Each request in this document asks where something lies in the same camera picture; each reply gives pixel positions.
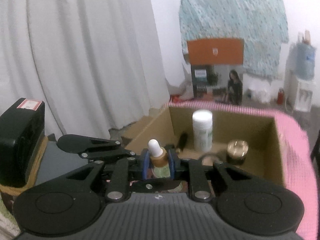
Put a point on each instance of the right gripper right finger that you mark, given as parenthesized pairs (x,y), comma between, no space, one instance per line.
(193,172)

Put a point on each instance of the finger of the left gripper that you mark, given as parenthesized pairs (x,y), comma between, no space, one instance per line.
(93,148)
(157,185)

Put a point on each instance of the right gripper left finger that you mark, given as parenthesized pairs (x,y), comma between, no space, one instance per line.
(124,172)

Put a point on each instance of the green dropper bottle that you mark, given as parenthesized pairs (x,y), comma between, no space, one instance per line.
(159,159)

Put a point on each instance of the black cylinder tube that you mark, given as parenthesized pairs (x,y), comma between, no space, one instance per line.
(181,143)

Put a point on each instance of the gold lid cosmetic jar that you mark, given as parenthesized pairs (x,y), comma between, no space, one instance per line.
(237,151)

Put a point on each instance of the white vitamin bottle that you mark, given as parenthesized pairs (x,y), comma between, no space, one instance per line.
(203,130)

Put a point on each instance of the black electrical tape roll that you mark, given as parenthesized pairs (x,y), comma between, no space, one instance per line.
(208,159)

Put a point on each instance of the small cardboard box on floor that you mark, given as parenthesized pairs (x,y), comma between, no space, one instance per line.
(135,129)

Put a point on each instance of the brown cardboard box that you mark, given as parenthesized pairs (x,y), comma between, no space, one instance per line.
(258,130)

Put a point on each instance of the white curtain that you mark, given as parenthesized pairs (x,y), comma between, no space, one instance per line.
(96,64)

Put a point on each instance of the orange Philips product box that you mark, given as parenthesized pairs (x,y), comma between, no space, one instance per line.
(216,69)

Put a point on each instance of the pink checkered tablecloth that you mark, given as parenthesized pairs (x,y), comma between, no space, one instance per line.
(299,174)

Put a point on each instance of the white water dispenser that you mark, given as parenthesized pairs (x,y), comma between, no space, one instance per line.
(298,92)

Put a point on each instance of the blue water jug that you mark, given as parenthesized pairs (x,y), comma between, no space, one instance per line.
(305,66)

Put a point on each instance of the floral blue wall cloth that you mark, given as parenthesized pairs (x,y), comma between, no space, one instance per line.
(262,24)

